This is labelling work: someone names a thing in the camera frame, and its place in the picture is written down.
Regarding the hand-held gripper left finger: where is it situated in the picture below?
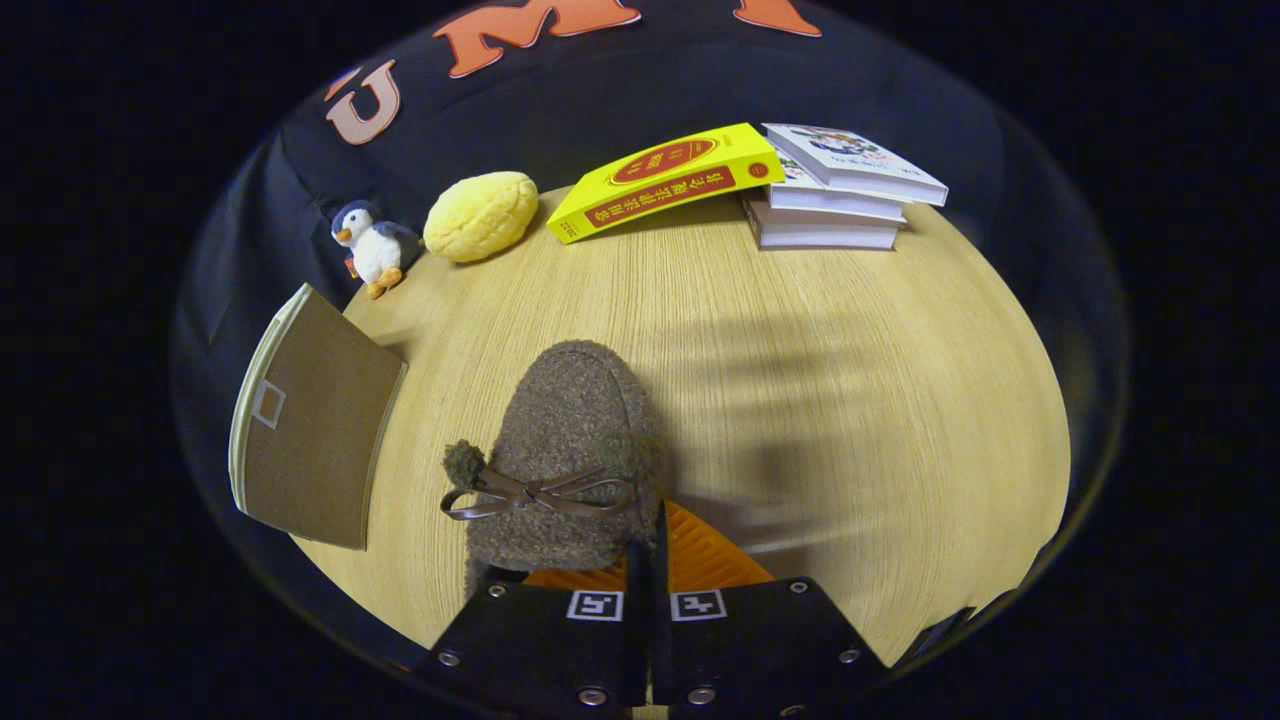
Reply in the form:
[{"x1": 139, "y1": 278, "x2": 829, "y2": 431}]
[{"x1": 415, "y1": 540, "x2": 649, "y2": 720}]

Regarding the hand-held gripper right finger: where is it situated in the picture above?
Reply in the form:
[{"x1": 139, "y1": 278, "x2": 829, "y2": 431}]
[{"x1": 650, "y1": 500, "x2": 889, "y2": 720}]

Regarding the brown fuzzy shoe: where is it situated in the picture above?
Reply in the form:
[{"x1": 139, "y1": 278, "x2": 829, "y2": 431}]
[{"x1": 440, "y1": 339, "x2": 677, "y2": 603}]

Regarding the brown fabric storage box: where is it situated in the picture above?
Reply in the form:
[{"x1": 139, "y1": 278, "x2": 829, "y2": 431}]
[{"x1": 227, "y1": 282, "x2": 409, "y2": 552}]

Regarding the pale brown book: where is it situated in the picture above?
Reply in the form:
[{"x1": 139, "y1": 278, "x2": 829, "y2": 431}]
[{"x1": 742, "y1": 188, "x2": 902, "y2": 252}]

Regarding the penguin plush toy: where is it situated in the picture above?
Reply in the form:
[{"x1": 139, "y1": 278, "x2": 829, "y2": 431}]
[{"x1": 330, "y1": 199, "x2": 422, "y2": 301}]

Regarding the yellow bun plush toy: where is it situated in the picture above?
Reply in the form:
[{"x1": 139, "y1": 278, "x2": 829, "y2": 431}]
[{"x1": 422, "y1": 170, "x2": 540, "y2": 265}]

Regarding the yellow book with red label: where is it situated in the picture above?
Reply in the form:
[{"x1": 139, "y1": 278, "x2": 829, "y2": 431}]
[{"x1": 546, "y1": 122, "x2": 788, "y2": 246}]

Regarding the white illustrated book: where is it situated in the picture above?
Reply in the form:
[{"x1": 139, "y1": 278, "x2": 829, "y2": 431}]
[{"x1": 761, "y1": 122, "x2": 950, "y2": 209}]

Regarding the black backdrop cloth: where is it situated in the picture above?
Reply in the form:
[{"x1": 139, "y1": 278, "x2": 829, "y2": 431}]
[{"x1": 170, "y1": 0, "x2": 1133, "y2": 691}]

